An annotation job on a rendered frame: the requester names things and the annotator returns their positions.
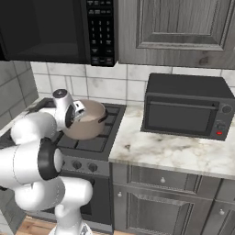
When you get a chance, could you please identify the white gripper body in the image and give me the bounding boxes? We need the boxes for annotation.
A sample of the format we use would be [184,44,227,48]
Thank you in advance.
[73,106,89,122]

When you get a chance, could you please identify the black gas stove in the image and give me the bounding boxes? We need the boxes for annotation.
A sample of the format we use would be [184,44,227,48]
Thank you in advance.
[0,97,128,177]

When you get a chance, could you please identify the black stove knob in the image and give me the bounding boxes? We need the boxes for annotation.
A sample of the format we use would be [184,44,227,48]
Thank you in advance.
[87,162,99,173]
[72,160,83,171]

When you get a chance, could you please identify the black oven door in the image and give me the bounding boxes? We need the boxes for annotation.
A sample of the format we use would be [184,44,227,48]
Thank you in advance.
[27,172,113,229]

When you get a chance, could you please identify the black microwave oven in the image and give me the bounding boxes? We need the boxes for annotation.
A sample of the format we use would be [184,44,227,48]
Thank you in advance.
[0,0,119,67]

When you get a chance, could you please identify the dark grey toaster oven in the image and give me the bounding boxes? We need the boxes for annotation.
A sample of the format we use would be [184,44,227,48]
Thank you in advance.
[140,73,235,142]

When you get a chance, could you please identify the grey drawer front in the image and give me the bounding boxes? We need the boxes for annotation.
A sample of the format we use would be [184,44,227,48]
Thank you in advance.
[128,164,202,196]
[215,178,235,204]

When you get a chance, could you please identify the grey base cupboard door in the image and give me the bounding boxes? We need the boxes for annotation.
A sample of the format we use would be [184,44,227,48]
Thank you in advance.
[113,183,215,235]
[201,198,235,235]

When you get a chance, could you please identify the beige pot with dark handles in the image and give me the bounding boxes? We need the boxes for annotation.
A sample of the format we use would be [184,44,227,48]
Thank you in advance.
[62,98,109,141]

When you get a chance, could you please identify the grey wall cupboard door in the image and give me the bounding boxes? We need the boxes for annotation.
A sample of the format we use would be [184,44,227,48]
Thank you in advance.
[117,0,235,70]

